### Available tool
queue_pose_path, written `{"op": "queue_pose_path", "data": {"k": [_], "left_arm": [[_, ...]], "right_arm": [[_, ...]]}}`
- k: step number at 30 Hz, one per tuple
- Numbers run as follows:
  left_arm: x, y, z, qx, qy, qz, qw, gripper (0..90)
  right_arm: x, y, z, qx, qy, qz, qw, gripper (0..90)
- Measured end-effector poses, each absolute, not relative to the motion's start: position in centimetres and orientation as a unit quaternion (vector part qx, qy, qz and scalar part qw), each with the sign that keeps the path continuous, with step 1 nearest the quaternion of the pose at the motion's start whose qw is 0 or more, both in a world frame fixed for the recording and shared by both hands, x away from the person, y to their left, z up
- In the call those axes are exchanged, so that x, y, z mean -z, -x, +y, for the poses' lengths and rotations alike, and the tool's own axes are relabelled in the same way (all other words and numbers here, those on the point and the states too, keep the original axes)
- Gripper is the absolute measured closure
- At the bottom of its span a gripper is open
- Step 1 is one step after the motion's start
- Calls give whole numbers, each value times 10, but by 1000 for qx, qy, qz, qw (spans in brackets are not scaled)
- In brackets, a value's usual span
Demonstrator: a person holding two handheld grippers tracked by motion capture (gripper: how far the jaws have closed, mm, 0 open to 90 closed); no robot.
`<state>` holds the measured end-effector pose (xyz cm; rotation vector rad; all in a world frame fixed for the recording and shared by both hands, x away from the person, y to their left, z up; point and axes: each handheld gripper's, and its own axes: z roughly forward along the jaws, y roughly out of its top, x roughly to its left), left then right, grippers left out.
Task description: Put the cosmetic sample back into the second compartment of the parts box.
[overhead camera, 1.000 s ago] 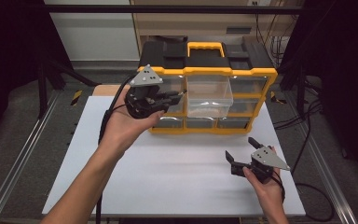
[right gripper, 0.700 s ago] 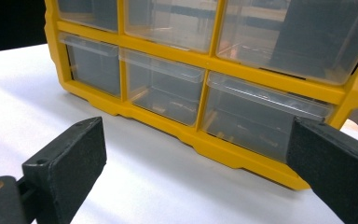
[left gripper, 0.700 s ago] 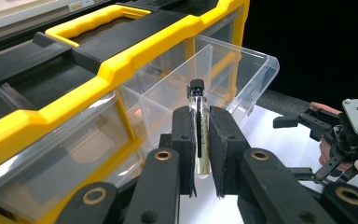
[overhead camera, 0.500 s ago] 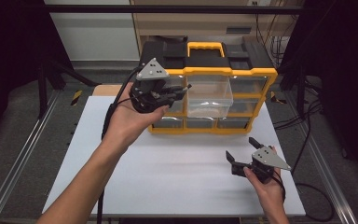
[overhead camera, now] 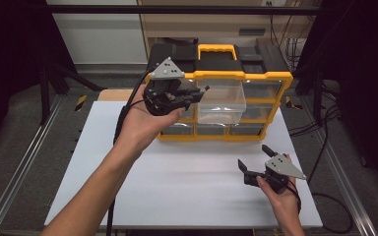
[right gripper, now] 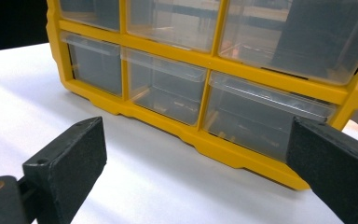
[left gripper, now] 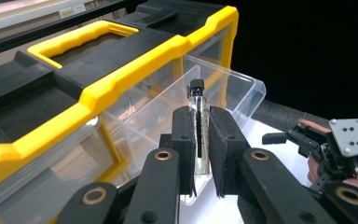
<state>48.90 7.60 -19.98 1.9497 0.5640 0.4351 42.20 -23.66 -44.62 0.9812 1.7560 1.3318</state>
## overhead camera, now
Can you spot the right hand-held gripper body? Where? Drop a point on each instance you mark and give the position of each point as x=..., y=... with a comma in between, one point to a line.
x=283, y=167

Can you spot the beige wooden cabinet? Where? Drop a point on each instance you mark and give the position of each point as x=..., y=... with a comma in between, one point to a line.
x=210, y=28

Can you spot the black horizontal bar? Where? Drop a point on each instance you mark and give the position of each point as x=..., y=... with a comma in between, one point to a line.
x=177, y=10

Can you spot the yellow black drawer organizer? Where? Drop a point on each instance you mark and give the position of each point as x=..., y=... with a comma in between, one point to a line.
x=262, y=62

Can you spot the white panel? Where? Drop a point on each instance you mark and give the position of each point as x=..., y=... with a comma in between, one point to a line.
x=98, y=39

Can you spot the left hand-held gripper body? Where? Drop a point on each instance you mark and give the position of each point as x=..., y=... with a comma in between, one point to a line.
x=167, y=70

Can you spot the set of clear organizer bins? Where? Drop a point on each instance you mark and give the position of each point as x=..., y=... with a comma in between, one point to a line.
x=262, y=89

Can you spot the yellow black hazard tape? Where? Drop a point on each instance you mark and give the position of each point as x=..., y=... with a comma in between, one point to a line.
x=292, y=104
x=80, y=103

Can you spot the clear plastic drawer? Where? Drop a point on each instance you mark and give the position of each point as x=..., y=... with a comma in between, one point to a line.
x=221, y=105

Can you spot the wooden board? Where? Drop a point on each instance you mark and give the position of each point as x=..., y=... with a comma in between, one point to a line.
x=114, y=95

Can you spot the person's right hand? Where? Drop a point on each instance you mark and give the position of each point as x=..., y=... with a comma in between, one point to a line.
x=285, y=201

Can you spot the black metal stand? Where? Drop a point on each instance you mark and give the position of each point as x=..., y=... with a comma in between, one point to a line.
x=317, y=95
x=44, y=95

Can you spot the person's left hand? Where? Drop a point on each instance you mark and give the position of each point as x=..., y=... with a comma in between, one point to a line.
x=141, y=128

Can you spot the aluminium rail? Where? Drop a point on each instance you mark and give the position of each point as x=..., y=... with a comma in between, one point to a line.
x=338, y=170
x=23, y=164

